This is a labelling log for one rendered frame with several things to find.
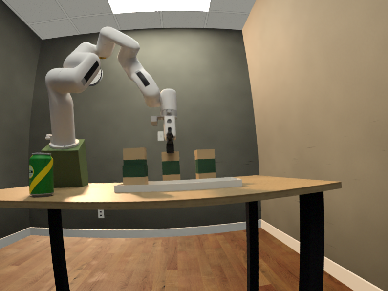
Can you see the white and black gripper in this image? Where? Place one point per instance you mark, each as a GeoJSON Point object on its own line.
{"type": "Point", "coordinates": [170, 131]}

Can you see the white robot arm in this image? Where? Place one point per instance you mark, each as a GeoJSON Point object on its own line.
{"type": "Point", "coordinates": [79, 70]}

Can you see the green drink can with yellow stripe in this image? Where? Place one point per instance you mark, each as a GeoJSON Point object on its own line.
{"type": "Point", "coordinates": [41, 175]}

